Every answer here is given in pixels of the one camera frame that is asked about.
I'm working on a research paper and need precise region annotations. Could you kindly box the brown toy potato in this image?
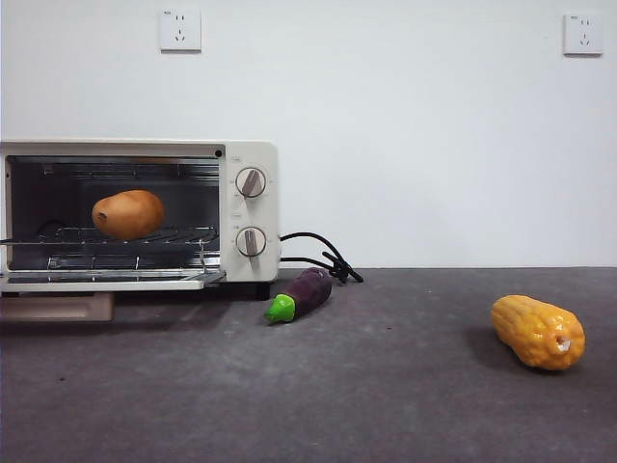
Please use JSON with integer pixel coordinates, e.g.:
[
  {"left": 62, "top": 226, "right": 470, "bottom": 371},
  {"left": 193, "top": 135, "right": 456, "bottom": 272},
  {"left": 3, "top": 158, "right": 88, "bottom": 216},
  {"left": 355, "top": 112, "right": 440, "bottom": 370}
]
[{"left": 91, "top": 189, "right": 166, "bottom": 241}]

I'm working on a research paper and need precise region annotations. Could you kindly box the glass oven door with handle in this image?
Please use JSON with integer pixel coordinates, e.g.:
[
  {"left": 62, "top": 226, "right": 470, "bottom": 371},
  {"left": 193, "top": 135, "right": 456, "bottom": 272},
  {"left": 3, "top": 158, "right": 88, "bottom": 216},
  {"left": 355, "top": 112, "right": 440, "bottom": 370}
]
[{"left": 0, "top": 268, "right": 228, "bottom": 323}]

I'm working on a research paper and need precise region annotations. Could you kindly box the oven knob with short tick scale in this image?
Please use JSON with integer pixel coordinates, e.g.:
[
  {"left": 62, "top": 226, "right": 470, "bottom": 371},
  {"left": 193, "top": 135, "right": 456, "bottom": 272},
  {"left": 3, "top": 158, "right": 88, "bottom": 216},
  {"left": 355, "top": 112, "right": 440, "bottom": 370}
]
[{"left": 235, "top": 225, "right": 268, "bottom": 271}]

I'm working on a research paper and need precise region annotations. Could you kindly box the cream toaster oven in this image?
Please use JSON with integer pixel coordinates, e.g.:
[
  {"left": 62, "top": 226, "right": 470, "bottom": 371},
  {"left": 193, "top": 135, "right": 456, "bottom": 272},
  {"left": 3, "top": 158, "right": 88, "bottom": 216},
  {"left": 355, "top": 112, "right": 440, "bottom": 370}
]
[{"left": 0, "top": 139, "right": 280, "bottom": 301}]

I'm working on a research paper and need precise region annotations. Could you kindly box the oven knob with long tick scale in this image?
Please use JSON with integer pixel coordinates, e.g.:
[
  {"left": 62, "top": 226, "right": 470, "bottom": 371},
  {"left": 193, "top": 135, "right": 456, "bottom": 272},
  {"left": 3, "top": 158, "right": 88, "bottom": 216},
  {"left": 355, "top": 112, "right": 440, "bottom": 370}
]
[{"left": 234, "top": 167, "right": 268, "bottom": 200}]

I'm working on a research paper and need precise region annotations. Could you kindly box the purple toy eggplant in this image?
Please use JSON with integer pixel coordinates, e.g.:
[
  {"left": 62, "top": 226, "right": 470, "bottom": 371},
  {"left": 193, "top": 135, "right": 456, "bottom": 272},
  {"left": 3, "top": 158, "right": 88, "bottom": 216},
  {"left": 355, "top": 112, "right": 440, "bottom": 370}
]
[{"left": 262, "top": 266, "right": 334, "bottom": 326}]

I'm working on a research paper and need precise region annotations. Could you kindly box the yellow toy corn cob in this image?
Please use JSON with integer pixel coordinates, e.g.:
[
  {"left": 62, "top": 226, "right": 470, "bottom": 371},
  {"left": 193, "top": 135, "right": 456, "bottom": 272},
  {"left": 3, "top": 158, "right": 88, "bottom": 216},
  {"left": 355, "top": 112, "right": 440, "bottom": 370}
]
[{"left": 490, "top": 294, "right": 587, "bottom": 372}]

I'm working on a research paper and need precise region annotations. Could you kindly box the black oven power cable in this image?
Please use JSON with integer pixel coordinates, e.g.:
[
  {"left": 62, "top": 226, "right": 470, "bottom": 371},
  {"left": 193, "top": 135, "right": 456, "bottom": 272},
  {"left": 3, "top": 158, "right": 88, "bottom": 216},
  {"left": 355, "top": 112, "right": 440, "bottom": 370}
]
[{"left": 278, "top": 231, "right": 363, "bottom": 285}]

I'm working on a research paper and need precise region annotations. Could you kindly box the white wall socket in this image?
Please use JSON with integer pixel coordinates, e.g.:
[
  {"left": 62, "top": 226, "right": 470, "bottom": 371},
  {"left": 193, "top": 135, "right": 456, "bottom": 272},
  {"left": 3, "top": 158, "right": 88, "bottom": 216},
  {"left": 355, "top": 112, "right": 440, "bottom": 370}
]
[
  {"left": 159, "top": 9, "right": 202, "bottom": 53},
  {"left": 562, "top": 13, "right": 604, "bottom": 57}
]

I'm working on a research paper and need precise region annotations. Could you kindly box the metal wire oven rack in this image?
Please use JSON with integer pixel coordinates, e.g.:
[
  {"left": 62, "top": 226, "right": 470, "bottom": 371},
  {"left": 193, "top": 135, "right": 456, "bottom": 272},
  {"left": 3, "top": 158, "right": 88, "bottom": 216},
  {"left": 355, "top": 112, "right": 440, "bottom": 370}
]
[{"left": 0, "top": 225, "right": 221, "bottom": 247}]

